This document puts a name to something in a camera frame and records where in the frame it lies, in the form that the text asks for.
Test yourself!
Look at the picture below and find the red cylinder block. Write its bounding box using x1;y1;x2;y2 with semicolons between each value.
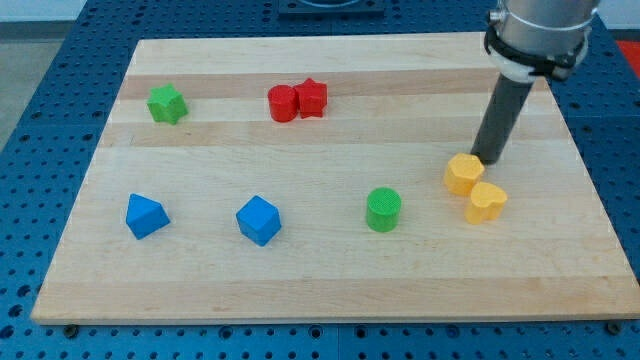
267;85;298;123

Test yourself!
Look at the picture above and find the blue triangle block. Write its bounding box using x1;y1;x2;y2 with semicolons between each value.
125;194;170;240

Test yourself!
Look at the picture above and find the yellow heart block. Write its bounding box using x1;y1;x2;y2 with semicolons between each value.
464;182;508;224

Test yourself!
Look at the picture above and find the yellow hexagon block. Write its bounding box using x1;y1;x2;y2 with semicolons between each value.
443;153;485;196

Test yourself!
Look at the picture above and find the red star block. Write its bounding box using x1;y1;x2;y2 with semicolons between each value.
294;78;328;118

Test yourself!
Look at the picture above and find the green star block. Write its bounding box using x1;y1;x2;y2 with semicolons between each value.
146;83;189;125

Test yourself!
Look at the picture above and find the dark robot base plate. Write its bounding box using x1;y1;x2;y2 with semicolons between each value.
277;0;385;17

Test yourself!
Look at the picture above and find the blue cube block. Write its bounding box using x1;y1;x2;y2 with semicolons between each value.
236;195;281;247

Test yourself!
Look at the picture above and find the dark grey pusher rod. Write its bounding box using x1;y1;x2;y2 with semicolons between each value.
470;75;533;165

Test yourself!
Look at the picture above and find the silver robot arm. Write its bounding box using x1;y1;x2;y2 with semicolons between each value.
484;0;599;84

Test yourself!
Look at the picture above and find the green cylinder block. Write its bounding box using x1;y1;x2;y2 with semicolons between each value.
365;187;402;232

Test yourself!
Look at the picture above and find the wooden board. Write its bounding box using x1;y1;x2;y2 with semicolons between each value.
31;32;639;325

